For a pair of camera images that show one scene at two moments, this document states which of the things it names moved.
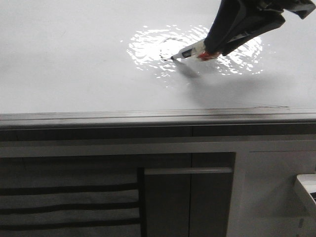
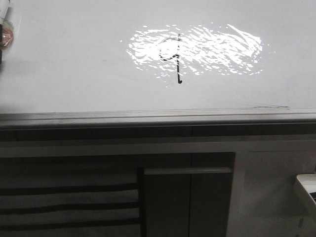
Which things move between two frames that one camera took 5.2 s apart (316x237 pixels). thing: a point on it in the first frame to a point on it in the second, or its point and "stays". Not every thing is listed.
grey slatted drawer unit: (70, 197) stays
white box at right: (308, 182) stays
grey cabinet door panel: (187, 202) stays
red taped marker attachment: (206, 56) to (8, 33)
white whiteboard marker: (190, 51) to (8, 17)
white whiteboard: (110, 61) stays
